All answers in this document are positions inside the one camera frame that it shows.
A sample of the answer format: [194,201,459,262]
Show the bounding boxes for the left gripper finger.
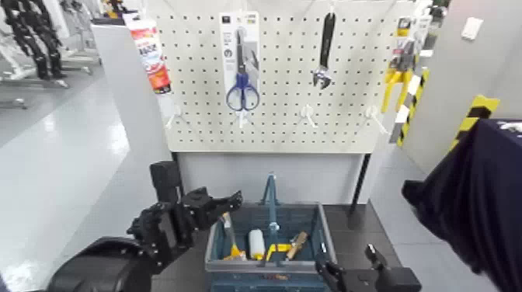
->
[211,189,245,208]
[204,205,239,226]

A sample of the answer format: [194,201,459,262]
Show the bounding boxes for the black chrome adjustable wrench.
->
[311,12,337,91]

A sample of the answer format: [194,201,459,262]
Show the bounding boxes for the white paint roller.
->
[248,228,266,262]

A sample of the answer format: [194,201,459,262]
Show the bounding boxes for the blue scissors in package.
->
[219,11,262,119]

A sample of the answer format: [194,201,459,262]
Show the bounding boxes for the white pegboard hook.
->
[235,110,252,130]
[298,103,319,130]
[364,105,388,135]
[164,105,183,130]

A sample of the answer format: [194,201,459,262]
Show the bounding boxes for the white orange sealant tube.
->
[123,12,174,96]

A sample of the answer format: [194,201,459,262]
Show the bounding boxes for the white wall switch plate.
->
[461,16,485,42]

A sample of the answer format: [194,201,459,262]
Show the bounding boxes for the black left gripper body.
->
[127,186,214,275]

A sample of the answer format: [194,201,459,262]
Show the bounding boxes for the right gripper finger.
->
[315,260,349,292]
[364,243,388,271]

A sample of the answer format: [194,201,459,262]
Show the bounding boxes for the yellow black corner guard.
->
[448,94,501,153]

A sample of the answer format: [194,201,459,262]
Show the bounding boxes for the yellow pliers in package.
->
[380,16,426,115]

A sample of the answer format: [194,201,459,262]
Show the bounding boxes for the yellow handled hand tool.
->
[221,211,248,262]

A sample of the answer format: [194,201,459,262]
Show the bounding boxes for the blue plastic tool crate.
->
[204,172,339,292]

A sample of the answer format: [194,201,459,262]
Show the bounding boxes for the cream perforated pegboard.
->
[145,0,417,155]

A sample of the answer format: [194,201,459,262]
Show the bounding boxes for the dark navy cloth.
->
[401,118,522,292]

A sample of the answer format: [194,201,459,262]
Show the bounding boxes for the yellow angled tool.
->
[265,243,293,262]

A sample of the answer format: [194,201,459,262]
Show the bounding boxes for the yellow black striped post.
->
[388,67,432,148]

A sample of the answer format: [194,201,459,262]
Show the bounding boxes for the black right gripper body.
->
[344,268,387,292]

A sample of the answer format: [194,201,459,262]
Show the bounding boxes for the black humanoid robot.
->
[0,0,67,81]

